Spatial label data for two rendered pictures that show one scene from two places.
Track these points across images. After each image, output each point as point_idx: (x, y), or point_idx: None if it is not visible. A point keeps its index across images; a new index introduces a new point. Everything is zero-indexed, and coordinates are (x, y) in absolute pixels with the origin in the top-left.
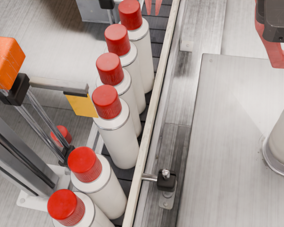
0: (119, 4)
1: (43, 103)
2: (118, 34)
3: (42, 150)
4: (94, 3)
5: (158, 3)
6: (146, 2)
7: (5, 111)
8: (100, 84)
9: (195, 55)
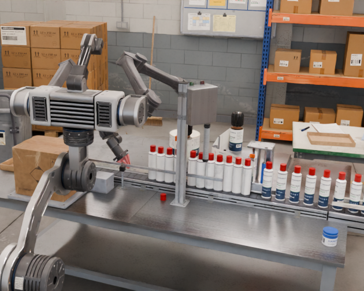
0: (151, 146)
1: (145, 202)
2: (162, 146)
3: (166, 202)
4: (110, 181)
5: (130, 162)
6: (128, 163)
7: (145, 209)
8: (170, 155)
9: None
